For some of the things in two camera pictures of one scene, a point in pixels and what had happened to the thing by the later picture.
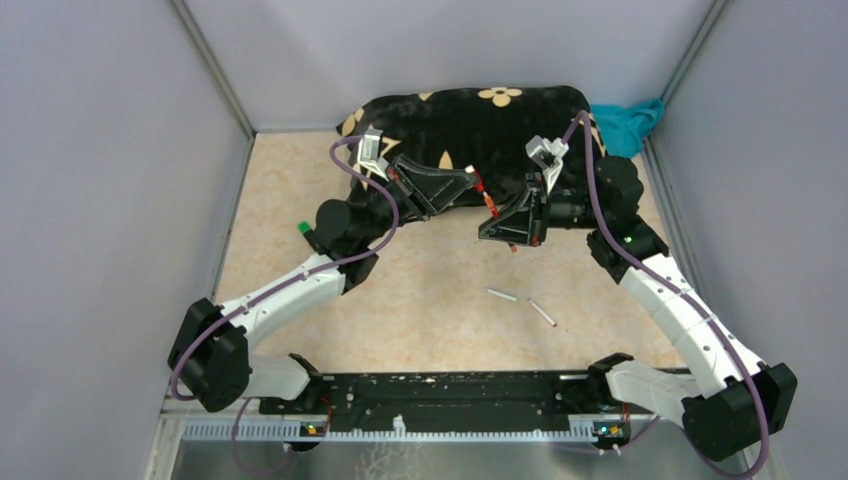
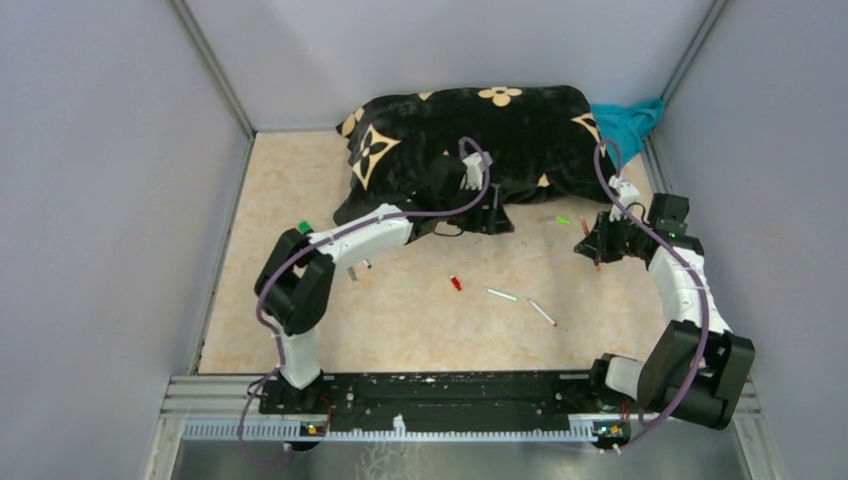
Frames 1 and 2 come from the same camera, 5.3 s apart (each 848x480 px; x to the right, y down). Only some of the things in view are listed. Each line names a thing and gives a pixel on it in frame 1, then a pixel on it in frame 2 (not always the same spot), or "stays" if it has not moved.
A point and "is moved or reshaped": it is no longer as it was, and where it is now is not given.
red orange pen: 496,214 is moved or reshaped
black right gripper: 525,220 to 602,249
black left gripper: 400,187 to 494,216
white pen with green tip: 503,295 stays
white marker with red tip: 552,322 stays
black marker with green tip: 305,228 stays
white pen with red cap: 479,185 is moved or reshaped
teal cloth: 624,129 stays
